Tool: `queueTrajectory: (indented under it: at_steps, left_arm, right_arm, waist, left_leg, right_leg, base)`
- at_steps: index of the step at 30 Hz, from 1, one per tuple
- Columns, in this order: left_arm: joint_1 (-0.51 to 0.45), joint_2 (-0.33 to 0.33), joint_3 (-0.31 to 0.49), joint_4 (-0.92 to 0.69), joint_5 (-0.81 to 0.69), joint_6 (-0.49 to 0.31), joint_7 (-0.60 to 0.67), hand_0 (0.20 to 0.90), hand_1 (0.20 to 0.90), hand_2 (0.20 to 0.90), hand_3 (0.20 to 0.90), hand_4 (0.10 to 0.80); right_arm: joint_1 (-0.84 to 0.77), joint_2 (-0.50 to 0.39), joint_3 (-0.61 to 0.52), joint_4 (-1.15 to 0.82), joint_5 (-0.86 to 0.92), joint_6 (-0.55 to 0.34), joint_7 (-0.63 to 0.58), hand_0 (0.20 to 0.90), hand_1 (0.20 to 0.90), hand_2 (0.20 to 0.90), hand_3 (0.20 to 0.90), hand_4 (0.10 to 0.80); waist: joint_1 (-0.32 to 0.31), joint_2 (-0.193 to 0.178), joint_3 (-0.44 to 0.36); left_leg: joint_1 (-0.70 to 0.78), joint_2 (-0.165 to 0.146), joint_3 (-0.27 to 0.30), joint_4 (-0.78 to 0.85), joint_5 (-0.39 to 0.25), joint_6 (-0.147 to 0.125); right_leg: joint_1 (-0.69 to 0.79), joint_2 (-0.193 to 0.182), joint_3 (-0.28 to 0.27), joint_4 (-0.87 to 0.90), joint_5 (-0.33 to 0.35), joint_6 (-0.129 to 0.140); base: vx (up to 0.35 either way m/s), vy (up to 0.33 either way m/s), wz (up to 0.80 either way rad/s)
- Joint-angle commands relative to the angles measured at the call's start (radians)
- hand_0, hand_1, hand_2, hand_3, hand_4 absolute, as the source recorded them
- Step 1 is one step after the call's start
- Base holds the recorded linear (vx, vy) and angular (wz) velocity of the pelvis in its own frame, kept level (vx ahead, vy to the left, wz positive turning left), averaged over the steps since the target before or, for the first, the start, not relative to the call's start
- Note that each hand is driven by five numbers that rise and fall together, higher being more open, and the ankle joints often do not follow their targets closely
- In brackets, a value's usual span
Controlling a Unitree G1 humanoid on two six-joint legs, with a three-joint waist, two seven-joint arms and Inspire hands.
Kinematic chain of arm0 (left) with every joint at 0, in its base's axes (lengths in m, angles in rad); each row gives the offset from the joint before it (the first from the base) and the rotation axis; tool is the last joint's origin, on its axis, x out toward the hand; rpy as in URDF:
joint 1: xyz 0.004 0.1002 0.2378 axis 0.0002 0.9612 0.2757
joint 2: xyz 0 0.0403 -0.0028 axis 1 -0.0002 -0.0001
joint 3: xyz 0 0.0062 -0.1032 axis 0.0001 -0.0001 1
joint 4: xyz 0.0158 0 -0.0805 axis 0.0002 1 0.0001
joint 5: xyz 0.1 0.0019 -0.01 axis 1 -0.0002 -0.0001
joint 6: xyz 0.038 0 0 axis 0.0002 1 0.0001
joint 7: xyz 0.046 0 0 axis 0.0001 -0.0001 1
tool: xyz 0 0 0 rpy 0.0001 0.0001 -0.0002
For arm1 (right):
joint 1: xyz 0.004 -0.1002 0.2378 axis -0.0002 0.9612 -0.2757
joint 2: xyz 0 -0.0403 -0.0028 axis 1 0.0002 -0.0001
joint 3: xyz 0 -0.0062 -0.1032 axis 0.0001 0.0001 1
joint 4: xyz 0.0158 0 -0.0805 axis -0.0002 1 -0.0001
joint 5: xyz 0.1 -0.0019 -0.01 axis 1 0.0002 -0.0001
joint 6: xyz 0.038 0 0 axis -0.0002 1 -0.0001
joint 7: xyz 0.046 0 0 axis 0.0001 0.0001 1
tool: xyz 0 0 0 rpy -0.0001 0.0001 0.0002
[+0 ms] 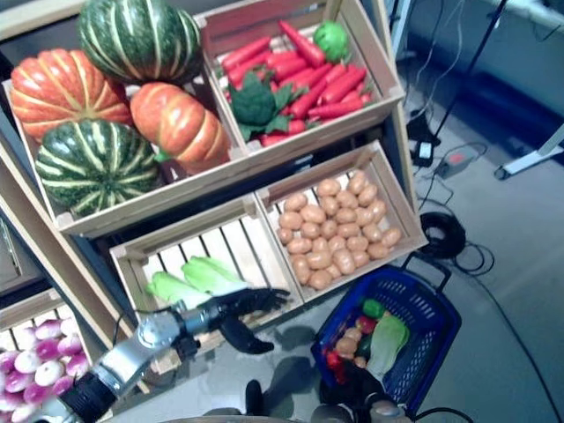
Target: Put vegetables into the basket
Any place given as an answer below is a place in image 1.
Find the dark purple eggplant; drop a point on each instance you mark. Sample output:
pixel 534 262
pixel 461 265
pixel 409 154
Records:
pixel 174 169

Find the brown potato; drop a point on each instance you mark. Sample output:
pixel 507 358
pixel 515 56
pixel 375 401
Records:
pixel 334 271
pixel 320 244
pixel 313 214
pixel 343 261
pixel 378 250
pixel 321 279
pixel 328 229
pixel 299 246
pixel 295 202
pixel 358 181
pixel 378 210
pixel 310 230
pixel 372 232
pixel 329 205
pixel 345 216
pixel 285 235
pixel 368 195
pixel 349 230
pixel 391 237
pixel 347 199
pixel 337 243
pixel 365 217
pixel 361 258
pixel 318 260
pixel 357 243
pixel 301 269
pixel 291 220
pixel 328 187

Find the wooden carrot crate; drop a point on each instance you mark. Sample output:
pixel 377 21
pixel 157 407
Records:
pixel 374 53

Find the black power brick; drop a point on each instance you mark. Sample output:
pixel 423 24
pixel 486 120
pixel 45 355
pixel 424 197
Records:
pixel 420 128

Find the red chili pepper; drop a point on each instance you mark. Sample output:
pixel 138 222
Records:
pixel 336 365

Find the green bell pepper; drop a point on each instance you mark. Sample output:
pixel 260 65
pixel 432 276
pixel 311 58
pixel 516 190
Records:
pixel 373 308
pixel 331 40

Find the wooden potato crate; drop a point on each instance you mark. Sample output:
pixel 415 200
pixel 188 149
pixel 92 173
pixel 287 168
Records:
pixel 401 198

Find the blue plastic shopping basket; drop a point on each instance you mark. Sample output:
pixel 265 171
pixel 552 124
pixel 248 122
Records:
pixel 423 317

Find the black stand pole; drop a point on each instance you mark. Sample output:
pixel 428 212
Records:
pixel 473 61

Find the wooden turnip crate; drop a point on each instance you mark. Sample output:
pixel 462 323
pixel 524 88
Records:
pixel 26 308

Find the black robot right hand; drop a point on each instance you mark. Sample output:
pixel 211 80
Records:
pixel 361 388

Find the white power adapter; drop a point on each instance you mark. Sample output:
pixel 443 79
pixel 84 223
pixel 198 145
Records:
pixel 425 150

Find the wooden pumpkin crate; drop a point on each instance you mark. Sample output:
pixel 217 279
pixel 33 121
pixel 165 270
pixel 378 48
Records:
pixel 145 200

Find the white table leg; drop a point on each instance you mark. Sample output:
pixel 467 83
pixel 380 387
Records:
pixel 529 158

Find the dark green broccoli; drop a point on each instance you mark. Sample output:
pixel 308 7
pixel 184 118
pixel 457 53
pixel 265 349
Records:
pixel 253 103

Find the purple white turnip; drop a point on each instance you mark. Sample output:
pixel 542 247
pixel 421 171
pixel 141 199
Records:
pixel 27 361
pixel 70 346
pixel 48 329
pixel 9 401
pixel 48 372
pixel 24 338
pixel 24 413
pixel 61 385
pixel 37 393
pixel 17 382
pixel 69 327
pixel 77 365
pixel 47 348
pixel 8 361

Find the black robot foot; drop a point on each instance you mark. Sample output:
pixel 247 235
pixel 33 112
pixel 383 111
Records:
pixel 254 396

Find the wooden shelf frame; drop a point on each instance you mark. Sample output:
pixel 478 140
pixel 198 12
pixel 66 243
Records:
pixel 57 260

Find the orange ribbed pumpkin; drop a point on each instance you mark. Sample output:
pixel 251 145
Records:
pixel 61 92
pixel 185 128

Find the dark green cucumber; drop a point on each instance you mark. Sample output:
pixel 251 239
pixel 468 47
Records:
pixel 364 347

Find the green striped pumpkin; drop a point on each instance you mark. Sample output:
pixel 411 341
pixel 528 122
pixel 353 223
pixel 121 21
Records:
pixel 141 37
pixel 97 167

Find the small red pepper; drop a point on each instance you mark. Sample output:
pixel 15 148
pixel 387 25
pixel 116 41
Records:
pixel 365 325

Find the grey cabinet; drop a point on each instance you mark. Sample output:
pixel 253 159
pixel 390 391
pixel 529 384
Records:
pixel 17 260

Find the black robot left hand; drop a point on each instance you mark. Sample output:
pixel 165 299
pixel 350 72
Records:
pixel 233 304

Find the pale green lettuce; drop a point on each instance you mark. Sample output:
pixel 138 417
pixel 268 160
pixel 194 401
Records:
pixel 211 275
pixel 388 343
pixel 176 291

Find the grey power strip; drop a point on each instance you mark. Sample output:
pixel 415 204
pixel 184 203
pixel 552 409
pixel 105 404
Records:
pixel 458 161

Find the orange round vegetable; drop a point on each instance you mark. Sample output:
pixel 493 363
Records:
pixel 348 348

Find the wooden lettuce crate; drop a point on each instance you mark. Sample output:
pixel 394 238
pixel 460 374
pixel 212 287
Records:
pixel 207 242

